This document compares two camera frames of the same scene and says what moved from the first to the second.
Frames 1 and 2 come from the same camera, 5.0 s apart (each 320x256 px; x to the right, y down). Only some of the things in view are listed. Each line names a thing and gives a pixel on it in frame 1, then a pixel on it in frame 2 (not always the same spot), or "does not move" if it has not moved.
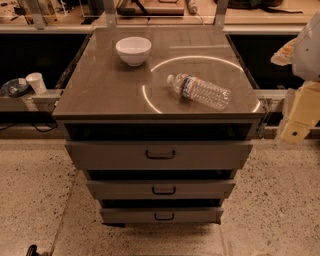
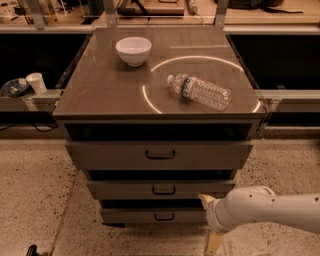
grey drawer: x=159 y=155 does not move
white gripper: x=308 y=55 to x=214 y=216
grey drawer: x=163 y=215 does not move
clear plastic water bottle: x=201 y=91 does not move
